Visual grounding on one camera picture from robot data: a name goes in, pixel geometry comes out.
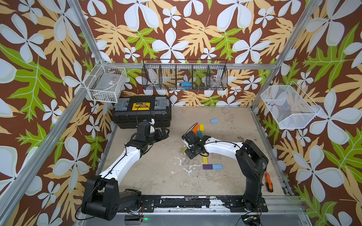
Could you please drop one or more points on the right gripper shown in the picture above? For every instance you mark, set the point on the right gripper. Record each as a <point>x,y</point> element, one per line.
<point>188,154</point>

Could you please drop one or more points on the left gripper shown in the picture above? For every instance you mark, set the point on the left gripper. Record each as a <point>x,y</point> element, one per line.
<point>164,134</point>

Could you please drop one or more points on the long yellow block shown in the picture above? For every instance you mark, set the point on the long yellow block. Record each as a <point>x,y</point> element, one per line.
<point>204,160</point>

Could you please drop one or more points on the purple block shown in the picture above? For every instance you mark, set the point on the purple block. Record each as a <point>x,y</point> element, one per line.
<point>207,166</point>

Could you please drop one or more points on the light blue block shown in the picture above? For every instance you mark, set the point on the light blue block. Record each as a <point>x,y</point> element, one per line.
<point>217,166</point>
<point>213,121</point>

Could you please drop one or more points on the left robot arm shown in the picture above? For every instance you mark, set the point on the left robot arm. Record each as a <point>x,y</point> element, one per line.
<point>102,197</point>

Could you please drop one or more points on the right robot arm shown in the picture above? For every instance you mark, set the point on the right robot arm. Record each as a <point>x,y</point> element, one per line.
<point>252,161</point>

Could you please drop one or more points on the orange block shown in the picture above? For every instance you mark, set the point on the orange block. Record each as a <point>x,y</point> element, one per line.
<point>195,129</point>

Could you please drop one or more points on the small yellow block top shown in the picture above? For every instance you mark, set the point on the small yellow block top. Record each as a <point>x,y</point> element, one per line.
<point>202,128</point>

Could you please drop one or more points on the blue object in basket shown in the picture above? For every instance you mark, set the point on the blue object in basket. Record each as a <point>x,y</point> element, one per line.
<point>186,85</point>

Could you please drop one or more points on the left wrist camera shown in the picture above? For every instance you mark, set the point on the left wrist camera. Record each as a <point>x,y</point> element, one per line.
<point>152,127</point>

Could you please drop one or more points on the black toolbox yellow handle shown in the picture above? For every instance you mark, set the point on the black toolbox yellow handle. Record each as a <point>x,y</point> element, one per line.
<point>128,112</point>

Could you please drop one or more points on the black wire basket rear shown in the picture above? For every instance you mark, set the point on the black wire basket rear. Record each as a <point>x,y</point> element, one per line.
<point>203,74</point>

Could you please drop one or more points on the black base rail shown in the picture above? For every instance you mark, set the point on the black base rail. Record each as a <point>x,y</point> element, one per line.
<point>233,203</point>

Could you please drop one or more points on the white wire basket left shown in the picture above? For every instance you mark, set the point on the white wire basket left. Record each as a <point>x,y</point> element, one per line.
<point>105,82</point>

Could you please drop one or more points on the white wire basket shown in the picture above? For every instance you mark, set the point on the white wire basket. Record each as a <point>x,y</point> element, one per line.
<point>105,82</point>
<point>290,106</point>

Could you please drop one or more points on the orange handled tool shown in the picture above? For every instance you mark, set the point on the orange handled tool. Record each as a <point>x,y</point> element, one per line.
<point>268,183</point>

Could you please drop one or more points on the white wire basket right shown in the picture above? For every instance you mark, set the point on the white wire basket right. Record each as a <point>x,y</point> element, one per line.
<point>290,106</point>

